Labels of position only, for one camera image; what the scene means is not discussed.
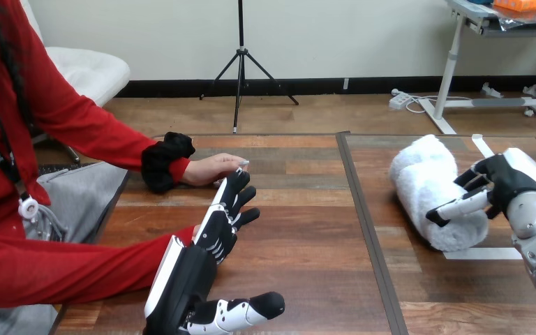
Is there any tangle of cables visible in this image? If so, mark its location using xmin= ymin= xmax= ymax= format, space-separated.
xmin=405 ymin=94 xmax=473 ymax=114

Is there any white power strip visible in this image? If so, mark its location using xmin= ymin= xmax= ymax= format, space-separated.
xmin=388 ymin=89 xmax=412 ymax=111

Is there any white desk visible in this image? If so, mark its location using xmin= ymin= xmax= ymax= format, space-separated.
xmin=417 ymin=0 xmax=536 ymax=135

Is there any person's body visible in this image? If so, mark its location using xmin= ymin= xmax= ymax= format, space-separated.
xmin=0 ymin=0 xmax=131 ymax=335

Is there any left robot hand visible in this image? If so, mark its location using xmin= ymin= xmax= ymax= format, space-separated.
xmin=143 ymin=170 xmax=286 ymax=335

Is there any white cushioned chair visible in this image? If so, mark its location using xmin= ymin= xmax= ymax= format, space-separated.
xmin=20 ymin=0 xmax=132 ymax=165

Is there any rolled white towel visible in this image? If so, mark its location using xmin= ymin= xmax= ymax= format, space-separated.
xmin=388 ymin=134 xmax=490 ymax=253

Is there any black tripod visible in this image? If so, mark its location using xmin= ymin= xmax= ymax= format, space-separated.
xmin=199 ymin=0 xmax=300 ymax=135

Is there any person's forearm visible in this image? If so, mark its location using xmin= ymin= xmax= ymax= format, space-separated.
xmin=0 ymin=225 xmax=196 ymax=309
xmin=64 ymin=105 xmax=196 ymax=195

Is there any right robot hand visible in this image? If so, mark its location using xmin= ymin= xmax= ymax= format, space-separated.
xmin=426 ymin=147 xmax=536 ymax=228

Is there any orange thing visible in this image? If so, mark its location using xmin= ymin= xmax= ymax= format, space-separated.
xmin=493 ymin=0 xmax=536 ymax=13

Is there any foil sheet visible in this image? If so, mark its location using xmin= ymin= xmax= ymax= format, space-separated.
xmin=498 ymin=6 xmax=536 ymax=32

